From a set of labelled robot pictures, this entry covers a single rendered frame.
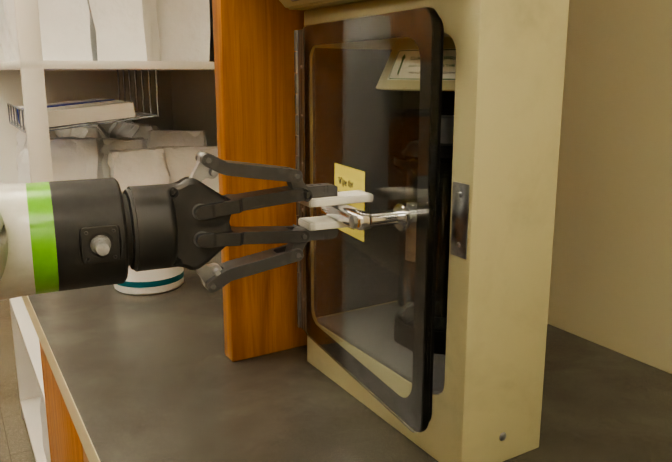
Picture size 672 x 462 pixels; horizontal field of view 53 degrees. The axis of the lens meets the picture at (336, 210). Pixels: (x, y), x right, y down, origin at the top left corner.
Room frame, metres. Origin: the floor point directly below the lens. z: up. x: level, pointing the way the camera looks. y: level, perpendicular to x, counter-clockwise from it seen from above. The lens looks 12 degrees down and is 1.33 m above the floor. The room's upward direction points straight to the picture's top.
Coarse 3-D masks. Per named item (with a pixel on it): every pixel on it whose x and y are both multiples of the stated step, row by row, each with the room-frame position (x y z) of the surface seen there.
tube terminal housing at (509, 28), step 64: (384, 0) 0.72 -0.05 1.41; (448, 0) 0.63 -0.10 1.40; (512, 0) 0.61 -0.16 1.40; (512, 64) 0.61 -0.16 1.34; (512, 128) 0.62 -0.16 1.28; (512, 192) 0.62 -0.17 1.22; (512, 256) 0.62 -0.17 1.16; (448, 320) 0.62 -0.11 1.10; (512, 320) 0.62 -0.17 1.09; (448, 384) 0.61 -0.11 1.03; (512, 384) 0.63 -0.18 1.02; (448, 448) 0.61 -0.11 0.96; (512, 448) 0.63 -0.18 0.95
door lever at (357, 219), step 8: (328, 208) 0.65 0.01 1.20; (336, 208) 0.64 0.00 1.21; (344, 208) 0.62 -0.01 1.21; (352, 208) 0.62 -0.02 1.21; (400, 208) 0.62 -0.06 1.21; (336, 216) 0.63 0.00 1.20; (344, 216) 0.62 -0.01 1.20; (352, 216) 0.60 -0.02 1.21; (360, 216) 0.59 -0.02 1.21; (368, 216) 0.60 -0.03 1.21; (376, 216) 0.60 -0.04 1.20; (384, 216) 0.61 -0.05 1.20; (392, 216) 0.61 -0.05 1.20; (400, 216) 0.61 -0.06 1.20; (352, 224) 0.60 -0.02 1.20; (360, 224) 0.59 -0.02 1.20; (368, 224) 0.60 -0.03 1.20; (376, 224) 0.60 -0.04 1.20; (384, 224) 0.61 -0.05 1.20; (400, 224) 0.62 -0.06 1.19
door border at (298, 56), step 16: (304, 96) 0.84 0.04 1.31; (304, 112) 0.84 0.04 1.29; (304, 128) 0.84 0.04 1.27; (304, 144) 0.84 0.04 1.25; (304, 160) 0.84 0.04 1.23; (304, 176) 0.84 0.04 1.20; (304, 208) 0.84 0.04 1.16; (304, 256) 0.84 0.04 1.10; (304, 272) 0.84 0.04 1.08; (304, 288) 0.84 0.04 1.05; (304, 304) 0.84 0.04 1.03; (432, 304) 0.58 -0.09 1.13; (304, 320) 0.84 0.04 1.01
